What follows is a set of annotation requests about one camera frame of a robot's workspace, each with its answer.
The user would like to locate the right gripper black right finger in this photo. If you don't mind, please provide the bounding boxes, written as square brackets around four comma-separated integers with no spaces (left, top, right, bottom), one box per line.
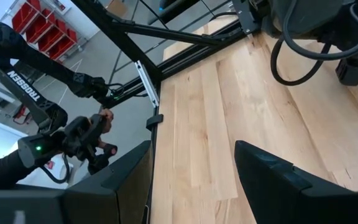
[234,139,358,224]

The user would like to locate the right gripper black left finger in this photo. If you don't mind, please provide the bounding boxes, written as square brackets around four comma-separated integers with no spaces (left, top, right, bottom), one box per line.
[63,139,154,224]

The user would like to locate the person's forearm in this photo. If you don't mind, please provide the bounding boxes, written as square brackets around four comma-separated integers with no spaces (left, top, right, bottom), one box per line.
[0,149,48,191]

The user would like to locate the white plastic container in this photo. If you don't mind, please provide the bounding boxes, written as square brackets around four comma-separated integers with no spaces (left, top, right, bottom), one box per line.
[17,155,74,190]

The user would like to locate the person's hand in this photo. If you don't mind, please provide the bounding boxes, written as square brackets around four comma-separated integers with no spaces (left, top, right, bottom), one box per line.
[98,108,115,134]

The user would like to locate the rack of red bins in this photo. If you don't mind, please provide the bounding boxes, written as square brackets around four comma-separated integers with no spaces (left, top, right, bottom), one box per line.
[9,0,80,62]

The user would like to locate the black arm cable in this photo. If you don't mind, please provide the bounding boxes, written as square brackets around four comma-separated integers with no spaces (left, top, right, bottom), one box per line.
[281,0,358,60]
[270,30,332,87]

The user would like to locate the black frame clip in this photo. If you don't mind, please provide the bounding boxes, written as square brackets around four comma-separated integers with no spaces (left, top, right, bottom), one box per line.
[145,113,165,132]

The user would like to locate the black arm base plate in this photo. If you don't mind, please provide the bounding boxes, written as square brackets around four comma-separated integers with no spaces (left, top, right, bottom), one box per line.
[232,0,262,35]

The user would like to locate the silver metal bracket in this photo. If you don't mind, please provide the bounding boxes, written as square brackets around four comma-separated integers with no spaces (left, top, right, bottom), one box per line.
[134,60,161,109]

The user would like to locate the black aluminium rig frame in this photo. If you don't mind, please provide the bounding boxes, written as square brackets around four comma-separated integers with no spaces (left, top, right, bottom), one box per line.
[70,0,260,224]

